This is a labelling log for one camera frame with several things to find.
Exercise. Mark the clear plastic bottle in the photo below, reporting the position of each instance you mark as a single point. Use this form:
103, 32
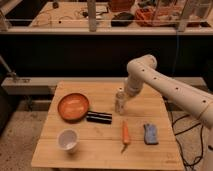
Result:
120, 101

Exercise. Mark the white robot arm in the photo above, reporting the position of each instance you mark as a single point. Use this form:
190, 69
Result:
197, 102

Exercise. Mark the orange frying pan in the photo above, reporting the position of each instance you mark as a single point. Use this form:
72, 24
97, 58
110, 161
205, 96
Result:
76, 106

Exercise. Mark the orange carrot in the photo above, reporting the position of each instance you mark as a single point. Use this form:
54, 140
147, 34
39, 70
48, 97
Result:
125, 136

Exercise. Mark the blue sponge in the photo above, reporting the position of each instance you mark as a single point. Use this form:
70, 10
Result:
150, 134

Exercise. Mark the white cup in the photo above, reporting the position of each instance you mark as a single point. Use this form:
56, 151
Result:
67, 141

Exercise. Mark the black object on bench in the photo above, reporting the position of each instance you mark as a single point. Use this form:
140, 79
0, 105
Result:
122, 19

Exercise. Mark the orange box on bench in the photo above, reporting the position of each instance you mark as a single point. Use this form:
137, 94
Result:
149, 18

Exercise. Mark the wooden post on bench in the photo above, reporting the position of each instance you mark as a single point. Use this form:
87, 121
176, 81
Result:
91, 4

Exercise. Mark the metal clamp bracket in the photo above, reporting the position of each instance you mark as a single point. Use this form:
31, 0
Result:
12, 74

